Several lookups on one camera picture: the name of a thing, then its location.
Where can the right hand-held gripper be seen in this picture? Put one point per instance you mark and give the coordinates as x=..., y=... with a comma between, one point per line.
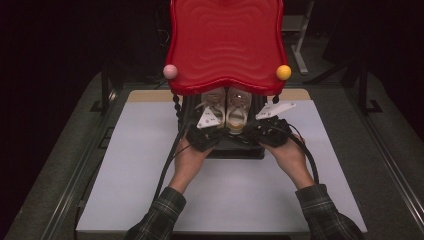
x=271, y=131

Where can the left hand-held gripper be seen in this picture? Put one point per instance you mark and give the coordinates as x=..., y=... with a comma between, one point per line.
x=204, y=135

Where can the white sneaker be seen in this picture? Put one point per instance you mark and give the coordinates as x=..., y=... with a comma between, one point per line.
x=215, y=100
x=237, y=111

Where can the red and black shoe rack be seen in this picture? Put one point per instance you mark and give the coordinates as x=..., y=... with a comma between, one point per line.
x=226, y=46

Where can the person's left hand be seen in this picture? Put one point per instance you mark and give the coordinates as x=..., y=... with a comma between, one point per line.
x=190, y=160

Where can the person's right hand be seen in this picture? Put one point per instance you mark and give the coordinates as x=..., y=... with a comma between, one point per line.
x=288, y=155

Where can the white metal stand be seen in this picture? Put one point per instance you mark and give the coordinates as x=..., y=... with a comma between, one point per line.
x=300, y=36

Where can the black metal stand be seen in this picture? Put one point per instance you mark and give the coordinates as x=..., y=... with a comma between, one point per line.
x=105, y=90
x=365, y=93

